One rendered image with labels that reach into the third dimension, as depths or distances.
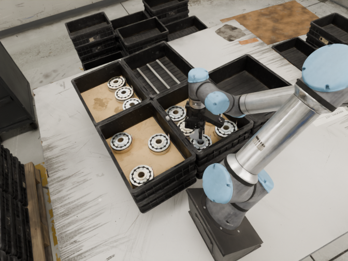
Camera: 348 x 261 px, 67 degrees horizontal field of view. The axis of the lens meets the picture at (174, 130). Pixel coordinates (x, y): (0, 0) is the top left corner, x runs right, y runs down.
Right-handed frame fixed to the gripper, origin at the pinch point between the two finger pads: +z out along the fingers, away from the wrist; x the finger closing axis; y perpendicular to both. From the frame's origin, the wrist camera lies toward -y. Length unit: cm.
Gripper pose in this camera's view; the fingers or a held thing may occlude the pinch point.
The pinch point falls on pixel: (202, 138)
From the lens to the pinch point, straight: 120.3
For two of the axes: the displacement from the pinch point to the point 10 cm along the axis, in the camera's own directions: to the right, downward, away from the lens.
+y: -9.7, -1.3, 2.2
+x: -2.5, 7.0, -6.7
